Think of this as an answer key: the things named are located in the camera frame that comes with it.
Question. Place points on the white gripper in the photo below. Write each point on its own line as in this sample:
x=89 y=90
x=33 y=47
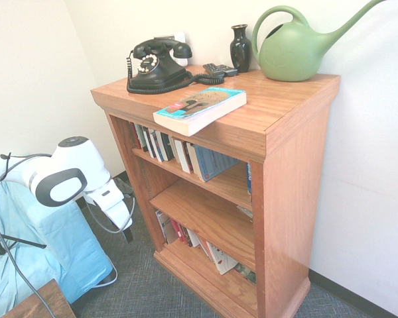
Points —
x=111 y=202

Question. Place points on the teal paperback book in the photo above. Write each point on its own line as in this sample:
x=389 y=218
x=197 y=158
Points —
x=199 y=106

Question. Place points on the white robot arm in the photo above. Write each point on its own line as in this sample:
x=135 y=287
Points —
x=69 y=155

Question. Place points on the grey white book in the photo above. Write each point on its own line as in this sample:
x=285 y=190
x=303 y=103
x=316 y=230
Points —
x=162 y=227

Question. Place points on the light blue cloth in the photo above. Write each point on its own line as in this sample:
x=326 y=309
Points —
x=63 y=245

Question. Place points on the white thin book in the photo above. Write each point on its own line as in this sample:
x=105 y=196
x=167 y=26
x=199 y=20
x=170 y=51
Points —
x=193 y=238

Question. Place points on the orange striped book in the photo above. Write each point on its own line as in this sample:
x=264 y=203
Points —
x=205 y=248

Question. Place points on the blue spine book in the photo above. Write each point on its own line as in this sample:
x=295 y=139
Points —
x=156 y=145

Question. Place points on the black and blue book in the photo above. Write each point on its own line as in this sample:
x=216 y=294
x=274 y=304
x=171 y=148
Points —
x=149 y=142

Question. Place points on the black paperback book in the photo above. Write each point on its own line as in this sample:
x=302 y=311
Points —
x=166 y=147

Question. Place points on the white paperback book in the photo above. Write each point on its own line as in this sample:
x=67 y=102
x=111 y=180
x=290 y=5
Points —
x=182 y=155

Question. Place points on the white book with figures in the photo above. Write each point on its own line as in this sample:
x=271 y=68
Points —
x=222 y=260

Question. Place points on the dark green book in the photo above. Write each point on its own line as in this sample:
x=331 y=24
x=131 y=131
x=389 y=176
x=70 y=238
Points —
x=141 y=137

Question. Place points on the dark red book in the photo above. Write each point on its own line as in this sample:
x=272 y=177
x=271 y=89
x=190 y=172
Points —
x=135 y=136

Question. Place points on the black tripod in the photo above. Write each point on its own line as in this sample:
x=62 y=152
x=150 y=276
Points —
x=26 y=242

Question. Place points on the thin cream book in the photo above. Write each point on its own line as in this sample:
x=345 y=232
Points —
x=189 y=155

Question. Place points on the dark wooden table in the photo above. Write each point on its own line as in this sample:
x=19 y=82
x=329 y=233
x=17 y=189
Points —
x=43 y=304

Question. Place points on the large blue book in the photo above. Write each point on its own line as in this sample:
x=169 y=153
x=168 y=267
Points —
x=212 y=164

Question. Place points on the camouflage cover book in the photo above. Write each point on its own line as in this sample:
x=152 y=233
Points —
x=247 y=273

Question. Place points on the blue Thailand guide book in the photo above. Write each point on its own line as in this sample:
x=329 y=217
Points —
x=248 y=179

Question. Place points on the wooden bookshelf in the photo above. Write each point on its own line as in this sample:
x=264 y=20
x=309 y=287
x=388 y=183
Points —
x=285 y=198

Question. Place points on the black rotary telephone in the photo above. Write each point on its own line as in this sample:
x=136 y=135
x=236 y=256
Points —
x=152 y=71

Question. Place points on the black remote control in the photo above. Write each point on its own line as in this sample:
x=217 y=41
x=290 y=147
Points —
x=229 y=70
x=212 y=68

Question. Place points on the white square clock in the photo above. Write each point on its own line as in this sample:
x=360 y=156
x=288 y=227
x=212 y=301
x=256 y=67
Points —
x=180 y=36

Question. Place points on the black vase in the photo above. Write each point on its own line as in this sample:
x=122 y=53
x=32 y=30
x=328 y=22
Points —
x=240 y=49

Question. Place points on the green watering can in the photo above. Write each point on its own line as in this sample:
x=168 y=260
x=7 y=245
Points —
x=285 y=56

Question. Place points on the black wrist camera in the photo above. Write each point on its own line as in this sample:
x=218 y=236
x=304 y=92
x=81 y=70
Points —
x=122 y=187

